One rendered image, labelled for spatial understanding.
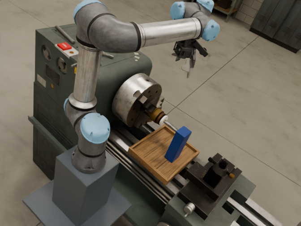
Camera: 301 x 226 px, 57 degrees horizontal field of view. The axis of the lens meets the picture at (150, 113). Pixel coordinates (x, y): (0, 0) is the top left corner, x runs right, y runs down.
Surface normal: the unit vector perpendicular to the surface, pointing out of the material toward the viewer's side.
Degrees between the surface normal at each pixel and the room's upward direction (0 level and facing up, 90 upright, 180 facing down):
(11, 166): 0
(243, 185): 0
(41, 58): 90
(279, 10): 90
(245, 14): 90
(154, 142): 0
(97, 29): 66
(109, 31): 53
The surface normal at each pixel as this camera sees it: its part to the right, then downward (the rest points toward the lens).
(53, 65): -0.62, 0.36
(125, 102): -0.47, 0.04
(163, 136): 0.27, -0.74
